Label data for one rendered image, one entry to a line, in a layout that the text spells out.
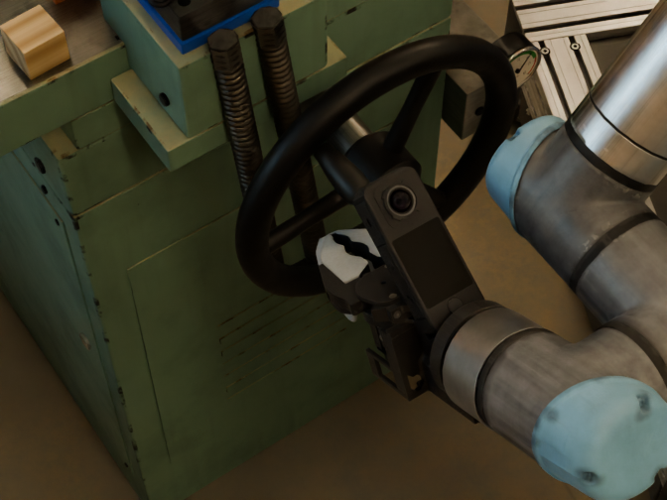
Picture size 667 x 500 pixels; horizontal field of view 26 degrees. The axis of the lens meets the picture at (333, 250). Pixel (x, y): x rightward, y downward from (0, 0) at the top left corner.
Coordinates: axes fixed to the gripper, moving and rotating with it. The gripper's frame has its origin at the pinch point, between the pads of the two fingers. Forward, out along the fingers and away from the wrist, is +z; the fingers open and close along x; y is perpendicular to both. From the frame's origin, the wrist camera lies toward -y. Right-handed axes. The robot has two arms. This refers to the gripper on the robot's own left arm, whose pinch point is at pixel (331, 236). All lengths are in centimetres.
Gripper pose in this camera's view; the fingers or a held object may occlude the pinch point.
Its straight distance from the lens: 113.0
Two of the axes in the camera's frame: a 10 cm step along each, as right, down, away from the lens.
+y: 2.5, 8.3, 4.9
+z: -4.9, -3.2, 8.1
